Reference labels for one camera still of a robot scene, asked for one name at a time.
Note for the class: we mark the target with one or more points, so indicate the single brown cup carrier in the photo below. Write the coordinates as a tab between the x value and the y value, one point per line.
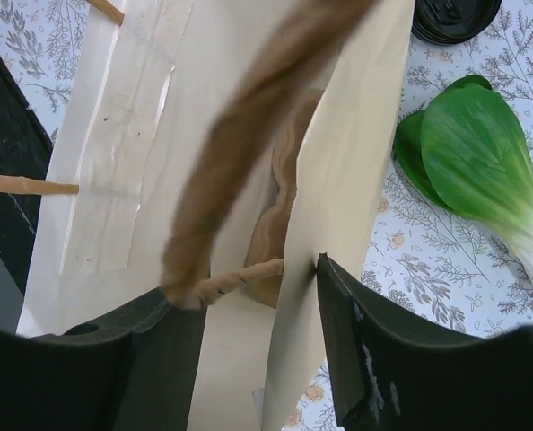
268	239

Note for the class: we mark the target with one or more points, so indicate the brown paper bag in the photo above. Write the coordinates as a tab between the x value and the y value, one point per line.
163	169

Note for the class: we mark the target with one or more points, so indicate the green white bok choy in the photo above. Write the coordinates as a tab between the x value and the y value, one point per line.
467	152

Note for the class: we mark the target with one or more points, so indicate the black coffee lid stack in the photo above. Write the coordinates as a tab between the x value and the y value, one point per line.
450	22

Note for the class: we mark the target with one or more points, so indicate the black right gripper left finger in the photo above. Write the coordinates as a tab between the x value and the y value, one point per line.
133	368

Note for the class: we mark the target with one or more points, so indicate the floral patterned table mat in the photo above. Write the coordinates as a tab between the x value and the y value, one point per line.
423	258

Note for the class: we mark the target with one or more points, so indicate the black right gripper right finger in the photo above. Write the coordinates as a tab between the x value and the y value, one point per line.
393	370

